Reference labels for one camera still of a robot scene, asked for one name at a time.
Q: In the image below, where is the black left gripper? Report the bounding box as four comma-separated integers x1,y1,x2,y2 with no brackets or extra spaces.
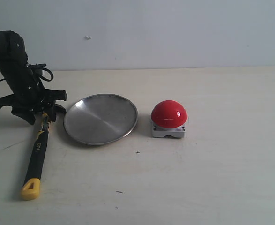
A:
0,63,67,124

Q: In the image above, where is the black and yellow claw hammer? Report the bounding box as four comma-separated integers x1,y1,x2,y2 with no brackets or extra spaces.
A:
20,105,67,201

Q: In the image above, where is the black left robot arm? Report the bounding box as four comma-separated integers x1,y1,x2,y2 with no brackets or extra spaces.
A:
0,31,67,125

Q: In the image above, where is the red dome push button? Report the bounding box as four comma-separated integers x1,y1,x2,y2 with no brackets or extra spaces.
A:
150,100,189,138

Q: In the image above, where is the round stainless steel plate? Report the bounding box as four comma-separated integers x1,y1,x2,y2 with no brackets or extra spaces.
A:
63,94,138,145

